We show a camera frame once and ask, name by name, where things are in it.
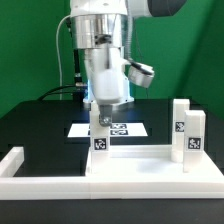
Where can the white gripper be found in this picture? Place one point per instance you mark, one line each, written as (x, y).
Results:
(104, 71)

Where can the white desk top tray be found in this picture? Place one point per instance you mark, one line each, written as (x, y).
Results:
(138, 160)

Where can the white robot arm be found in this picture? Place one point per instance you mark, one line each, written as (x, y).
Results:
(102, 29)

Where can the sheet with fiducial markers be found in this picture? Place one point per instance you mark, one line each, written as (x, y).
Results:
(116, 130)

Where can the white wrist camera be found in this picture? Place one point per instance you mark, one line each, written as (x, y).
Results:
(141, 74)

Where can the black camera stand pole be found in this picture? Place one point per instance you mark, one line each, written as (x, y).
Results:
(77, 74)

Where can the white U-shaped frame fence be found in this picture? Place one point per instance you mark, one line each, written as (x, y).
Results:
(100, 186)

